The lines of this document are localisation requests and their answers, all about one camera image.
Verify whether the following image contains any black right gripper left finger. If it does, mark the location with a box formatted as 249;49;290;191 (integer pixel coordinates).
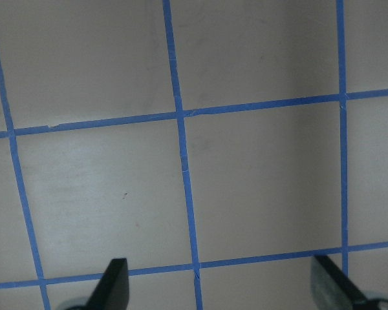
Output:
84;258;130;310

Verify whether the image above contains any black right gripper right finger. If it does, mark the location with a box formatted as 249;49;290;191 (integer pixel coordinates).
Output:
310;255;368;310

